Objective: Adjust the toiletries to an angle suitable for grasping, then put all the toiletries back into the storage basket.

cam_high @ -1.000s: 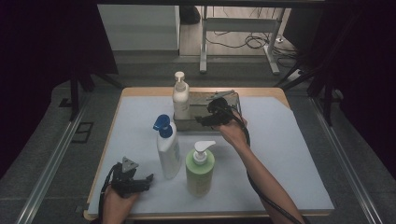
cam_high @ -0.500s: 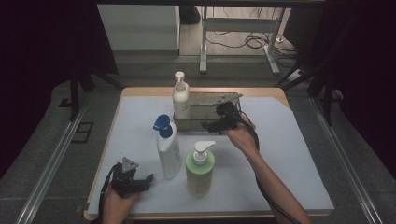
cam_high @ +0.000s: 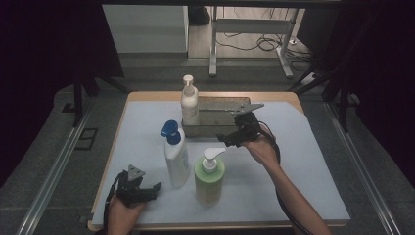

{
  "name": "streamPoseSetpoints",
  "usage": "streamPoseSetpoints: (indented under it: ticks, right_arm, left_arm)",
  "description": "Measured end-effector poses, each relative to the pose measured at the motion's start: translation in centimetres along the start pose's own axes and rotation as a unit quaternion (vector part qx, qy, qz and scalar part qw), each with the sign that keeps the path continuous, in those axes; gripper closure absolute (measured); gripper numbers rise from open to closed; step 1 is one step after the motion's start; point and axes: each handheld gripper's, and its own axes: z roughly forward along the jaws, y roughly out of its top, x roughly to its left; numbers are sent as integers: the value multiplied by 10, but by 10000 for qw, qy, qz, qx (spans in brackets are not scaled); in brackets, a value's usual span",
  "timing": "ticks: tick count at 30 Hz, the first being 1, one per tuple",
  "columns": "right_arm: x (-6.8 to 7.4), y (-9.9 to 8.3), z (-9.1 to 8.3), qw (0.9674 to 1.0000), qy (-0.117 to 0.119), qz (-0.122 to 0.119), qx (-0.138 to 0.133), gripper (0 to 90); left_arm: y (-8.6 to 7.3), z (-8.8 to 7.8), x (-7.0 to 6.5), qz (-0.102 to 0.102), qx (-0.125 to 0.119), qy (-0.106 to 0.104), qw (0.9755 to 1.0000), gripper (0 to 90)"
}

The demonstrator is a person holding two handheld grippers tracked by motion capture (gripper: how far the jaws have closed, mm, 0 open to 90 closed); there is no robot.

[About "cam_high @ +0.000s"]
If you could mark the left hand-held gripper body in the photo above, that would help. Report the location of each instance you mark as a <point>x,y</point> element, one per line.
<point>133,192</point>

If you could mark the grey metal mesh basket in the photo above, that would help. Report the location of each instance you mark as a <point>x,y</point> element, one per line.
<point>215,125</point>

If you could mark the white power strip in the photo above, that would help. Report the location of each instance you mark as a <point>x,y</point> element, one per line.
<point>310,79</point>

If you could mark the white bottle with blue pump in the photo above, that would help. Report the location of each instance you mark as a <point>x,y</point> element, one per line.
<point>177,163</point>

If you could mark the dark curtain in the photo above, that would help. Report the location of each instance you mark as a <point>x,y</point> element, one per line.
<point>39,65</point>
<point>385,81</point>

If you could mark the person's right hand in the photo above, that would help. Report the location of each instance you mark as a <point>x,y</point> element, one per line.
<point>262,150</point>

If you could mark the dark rounded object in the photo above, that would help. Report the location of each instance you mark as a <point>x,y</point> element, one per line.
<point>198,15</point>

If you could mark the white cabinet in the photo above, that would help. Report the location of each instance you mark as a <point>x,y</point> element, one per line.
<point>147,29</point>

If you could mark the aluminium floor rail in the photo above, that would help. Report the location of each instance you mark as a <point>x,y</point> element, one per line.
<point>52,176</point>
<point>362,169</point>

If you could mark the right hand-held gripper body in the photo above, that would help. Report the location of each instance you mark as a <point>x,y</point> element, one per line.
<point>248,125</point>

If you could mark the white metal desk frame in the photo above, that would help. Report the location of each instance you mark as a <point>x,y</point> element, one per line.
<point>251,25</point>

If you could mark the black stand legs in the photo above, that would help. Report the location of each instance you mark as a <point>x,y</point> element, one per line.
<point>78,98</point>
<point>342,98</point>

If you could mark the cream white pump bottle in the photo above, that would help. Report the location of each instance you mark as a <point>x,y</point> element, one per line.
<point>190,104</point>

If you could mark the person's left hand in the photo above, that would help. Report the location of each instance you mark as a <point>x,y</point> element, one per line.
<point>124,212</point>

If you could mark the green pump bottle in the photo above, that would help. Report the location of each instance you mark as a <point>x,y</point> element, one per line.
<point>208,182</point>

